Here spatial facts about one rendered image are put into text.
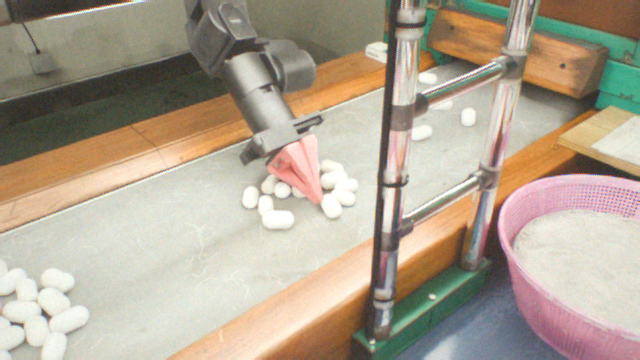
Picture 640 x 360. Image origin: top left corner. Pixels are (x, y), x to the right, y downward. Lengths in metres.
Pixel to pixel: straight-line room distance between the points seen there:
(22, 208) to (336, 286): 0.40
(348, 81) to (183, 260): 0.48
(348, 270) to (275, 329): 0.10
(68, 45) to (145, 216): 2.11
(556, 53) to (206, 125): 0.54
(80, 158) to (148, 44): 2.14
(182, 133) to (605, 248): 0.57
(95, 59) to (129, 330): 2.33
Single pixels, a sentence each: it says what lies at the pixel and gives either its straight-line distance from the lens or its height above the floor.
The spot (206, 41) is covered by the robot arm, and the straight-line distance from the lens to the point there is 0.71.
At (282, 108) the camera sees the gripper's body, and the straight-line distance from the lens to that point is 0.66.
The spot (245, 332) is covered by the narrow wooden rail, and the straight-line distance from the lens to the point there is 0.50.
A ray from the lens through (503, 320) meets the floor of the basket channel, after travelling 0.66.
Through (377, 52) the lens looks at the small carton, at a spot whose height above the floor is 0.78.
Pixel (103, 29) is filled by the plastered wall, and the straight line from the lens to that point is 2.80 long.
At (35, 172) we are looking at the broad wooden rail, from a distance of 0.79.
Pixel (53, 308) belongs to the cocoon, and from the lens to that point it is 0.59.
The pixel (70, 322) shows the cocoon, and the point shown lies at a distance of 0.57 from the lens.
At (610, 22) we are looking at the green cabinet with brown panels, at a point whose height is 0.89.
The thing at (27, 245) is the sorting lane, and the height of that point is 0.74.
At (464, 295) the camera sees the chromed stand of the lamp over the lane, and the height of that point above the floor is 0.69.
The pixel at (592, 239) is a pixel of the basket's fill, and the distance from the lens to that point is 0.72.
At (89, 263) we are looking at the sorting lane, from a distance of 0.65.
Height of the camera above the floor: 1.15
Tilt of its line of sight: 34 degrees down
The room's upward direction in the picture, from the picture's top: straight up
